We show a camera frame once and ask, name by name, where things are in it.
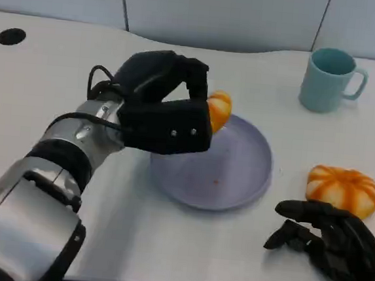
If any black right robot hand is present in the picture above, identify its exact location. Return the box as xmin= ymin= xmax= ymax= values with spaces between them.
xmin=259 ymin=196 xmax=375 ymax=281

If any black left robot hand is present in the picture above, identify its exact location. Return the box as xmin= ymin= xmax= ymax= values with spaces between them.
xmin=110 ymin=45 xmax=212 ymax=113

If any orange and white bread roll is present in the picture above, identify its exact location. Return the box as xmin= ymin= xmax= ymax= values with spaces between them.
xmin=303 ymin=163 xmax=375 ymax=221
xmin=204 ymin=88 xmax=234 ymax=136

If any lilac plate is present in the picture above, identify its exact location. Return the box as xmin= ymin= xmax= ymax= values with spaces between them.
xmin=145 ymin=107 xmax=277 ymax=216

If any pale green mug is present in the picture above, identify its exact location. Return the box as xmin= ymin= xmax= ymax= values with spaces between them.
xmin=296 ymin=45 xmax=370 ymax=117

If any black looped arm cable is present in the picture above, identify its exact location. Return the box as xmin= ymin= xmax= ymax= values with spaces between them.
xmin=85 ymin=64 xmax=130 ymax=105

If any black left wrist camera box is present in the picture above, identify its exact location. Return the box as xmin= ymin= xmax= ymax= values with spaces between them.
xmin=117 ymin=93 xmax=216 ymax=158

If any black forearm cable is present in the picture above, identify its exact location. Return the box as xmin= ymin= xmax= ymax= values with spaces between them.
xmin=48 ymin=109 xmax=134 ymax=137

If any black table cable hole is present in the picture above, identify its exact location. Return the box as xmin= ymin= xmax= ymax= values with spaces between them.
xmin=0 ymin=26 xmax=27 ymax=47

